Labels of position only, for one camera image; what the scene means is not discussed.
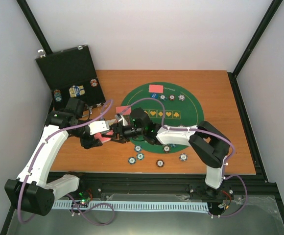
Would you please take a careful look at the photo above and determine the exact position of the green blue chip stack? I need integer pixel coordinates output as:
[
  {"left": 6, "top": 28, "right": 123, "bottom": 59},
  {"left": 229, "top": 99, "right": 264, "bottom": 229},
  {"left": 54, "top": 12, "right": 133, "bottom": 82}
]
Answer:
[{"left": 128, "top": 157, "right": 137, "bottom": 165}]

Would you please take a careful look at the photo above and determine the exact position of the pink-backed card deck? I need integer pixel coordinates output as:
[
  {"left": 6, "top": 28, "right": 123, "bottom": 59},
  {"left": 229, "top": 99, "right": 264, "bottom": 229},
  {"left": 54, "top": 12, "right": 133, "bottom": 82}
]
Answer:
[{"left": 94, "top": 133, "right": 111, "bottom": 143}]

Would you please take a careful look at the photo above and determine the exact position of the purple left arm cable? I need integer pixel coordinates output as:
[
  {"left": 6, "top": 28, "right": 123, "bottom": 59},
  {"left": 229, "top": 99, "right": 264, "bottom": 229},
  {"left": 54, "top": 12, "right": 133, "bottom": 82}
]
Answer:
[{"left": 16, "top": 98, "right": 116, "bottom": 225}]

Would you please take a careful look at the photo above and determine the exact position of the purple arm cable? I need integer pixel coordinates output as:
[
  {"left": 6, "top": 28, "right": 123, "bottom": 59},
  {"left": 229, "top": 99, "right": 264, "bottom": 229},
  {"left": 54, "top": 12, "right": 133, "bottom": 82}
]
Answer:
[
  {"left": 118, "top": 97, "right": 248, "bottom": 219},
  {"left": 16, "top": 98, "right": 116, "bottom": 225}
]

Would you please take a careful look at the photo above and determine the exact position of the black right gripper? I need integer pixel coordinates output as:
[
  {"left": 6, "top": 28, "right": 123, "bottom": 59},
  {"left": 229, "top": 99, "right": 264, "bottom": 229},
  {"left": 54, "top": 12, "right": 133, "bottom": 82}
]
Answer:
[{"left": 102, "top": 122, "right": 145, "bottom": 144}]

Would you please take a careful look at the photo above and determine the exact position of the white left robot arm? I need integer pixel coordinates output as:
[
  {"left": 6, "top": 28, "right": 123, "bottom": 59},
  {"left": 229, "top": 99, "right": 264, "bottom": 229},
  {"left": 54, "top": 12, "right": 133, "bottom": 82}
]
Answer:
[{"left": 4, "top": 98, "right": 109, "bottom": 216}]

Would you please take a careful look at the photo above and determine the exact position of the white slotted cable duct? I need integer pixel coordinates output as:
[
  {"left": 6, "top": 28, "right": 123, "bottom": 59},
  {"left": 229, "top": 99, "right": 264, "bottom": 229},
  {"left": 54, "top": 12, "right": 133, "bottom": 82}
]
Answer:
[{"left": 51, "top": 198, "right": 210, "bottom": 212}]

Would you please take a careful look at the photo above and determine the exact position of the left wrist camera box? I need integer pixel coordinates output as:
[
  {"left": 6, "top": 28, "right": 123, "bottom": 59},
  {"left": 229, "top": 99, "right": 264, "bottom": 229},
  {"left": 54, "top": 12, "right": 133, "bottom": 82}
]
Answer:
[{"left": 88, "top": 120, "right": 110, "bottom": 135}]

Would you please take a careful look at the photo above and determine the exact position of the dealt pink card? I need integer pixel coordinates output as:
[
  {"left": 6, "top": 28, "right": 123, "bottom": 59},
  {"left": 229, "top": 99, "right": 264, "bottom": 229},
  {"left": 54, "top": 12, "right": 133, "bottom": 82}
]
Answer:
[{"left": 116, "top": 106, "right": 131, "bottom": 115}]

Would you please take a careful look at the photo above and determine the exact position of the black poker chip case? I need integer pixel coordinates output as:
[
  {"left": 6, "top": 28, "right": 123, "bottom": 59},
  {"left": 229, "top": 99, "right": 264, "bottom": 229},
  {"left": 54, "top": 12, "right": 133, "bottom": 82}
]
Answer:
[{"left": 35, "top": 45, "right": 106, "bottom": 110}]

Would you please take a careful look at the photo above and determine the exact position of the chip stack in case left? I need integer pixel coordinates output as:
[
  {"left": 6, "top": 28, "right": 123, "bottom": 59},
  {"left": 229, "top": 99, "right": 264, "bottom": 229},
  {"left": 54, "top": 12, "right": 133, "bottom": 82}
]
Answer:
[{"left": 53, "top": 90, "right": 62, "bottom": 102}]

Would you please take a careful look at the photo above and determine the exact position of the blue small blind button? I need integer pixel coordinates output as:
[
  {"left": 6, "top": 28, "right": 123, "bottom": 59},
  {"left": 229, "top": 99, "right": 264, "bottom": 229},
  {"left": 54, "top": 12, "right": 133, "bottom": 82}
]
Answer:
[{"left": 150, "top": 93, "right": 158, "bottom": 99}]

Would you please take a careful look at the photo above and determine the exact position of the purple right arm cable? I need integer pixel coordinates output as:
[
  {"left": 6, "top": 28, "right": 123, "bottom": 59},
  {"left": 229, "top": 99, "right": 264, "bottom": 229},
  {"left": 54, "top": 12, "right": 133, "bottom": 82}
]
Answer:
[{"left": 118, "top": 97, "right": 248, "bottom": 219}]

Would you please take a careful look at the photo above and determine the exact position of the boxed card deck in case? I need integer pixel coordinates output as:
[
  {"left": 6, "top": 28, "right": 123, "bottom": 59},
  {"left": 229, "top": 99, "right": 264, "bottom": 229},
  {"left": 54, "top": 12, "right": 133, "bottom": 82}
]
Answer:
[{"left": 69, "top": 85, "right": 85, "bottom": 97}]

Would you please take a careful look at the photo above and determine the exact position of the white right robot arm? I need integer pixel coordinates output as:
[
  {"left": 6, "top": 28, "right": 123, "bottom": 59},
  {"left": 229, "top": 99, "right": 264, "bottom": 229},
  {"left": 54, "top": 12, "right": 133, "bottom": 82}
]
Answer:
[{"left": 105, "top": 120, "right": 235, "bottom": 189}]

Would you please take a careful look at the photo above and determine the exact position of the orange chip stack in case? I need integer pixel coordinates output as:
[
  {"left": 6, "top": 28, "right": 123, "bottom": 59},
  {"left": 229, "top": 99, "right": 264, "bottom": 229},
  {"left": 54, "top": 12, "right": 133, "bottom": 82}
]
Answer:
[{"left": 90, "top": 79, "right": 98, "bottom": 87}]

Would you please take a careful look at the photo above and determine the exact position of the green round poker mat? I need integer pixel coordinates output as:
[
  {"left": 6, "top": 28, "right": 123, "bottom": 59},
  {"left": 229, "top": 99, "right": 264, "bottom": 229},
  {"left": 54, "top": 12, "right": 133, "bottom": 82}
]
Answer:
[{"left": 118, "top": 82, "right": 205, "bottom": 154}]

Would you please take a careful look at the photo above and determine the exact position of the blue white chip stack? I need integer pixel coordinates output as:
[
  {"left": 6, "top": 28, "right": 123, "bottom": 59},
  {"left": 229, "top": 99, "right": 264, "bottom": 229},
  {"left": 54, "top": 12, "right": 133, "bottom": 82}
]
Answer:
[{"left": 179, "top": 153, "right": 188, "bottom": 162}]

